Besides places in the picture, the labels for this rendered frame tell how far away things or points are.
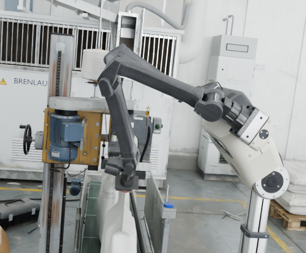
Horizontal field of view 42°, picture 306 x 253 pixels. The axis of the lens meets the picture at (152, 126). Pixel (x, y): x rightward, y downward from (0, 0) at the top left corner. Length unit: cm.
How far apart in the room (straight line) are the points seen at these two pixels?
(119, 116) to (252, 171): 58
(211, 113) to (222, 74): 458
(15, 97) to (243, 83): 318
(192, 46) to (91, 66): 345
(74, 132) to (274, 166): 98
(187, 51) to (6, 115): 243
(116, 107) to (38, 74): 363
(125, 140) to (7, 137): 377
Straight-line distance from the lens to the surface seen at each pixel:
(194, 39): 544
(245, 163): 162
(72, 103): 210
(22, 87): 512
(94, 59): 209
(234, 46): 601
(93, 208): 353
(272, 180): 177
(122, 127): 153
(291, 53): 699
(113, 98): 146
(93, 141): 234
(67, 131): 206
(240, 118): 141
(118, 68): 139
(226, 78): 598
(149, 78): 139
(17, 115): 517
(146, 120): 232
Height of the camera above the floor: 164
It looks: 9 degrees down
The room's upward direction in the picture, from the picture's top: 6 degrees clockwise
